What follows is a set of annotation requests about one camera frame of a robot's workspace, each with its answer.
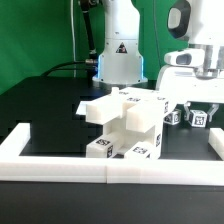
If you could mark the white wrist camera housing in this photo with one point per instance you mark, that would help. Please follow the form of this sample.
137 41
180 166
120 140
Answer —
189 57

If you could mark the white sheet with tags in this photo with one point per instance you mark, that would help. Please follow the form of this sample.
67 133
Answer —
85 108

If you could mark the white tagged cube right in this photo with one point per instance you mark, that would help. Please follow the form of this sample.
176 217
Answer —
197 118

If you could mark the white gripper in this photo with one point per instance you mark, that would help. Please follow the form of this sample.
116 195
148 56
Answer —
183 86

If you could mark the white chair back part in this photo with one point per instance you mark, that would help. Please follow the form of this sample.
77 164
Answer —
140 108

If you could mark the white chair seat part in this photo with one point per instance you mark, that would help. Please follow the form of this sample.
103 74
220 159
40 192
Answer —
130 137

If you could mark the white tagged cube left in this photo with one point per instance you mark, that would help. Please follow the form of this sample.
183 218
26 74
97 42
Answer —
173 118

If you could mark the white tagged cube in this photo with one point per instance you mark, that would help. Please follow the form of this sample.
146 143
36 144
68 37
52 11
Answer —
197 118
173 118

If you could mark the white U-shaped obstacle frame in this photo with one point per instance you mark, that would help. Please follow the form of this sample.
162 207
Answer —
16 167

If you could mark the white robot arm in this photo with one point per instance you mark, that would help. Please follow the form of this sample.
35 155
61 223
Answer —
198 22

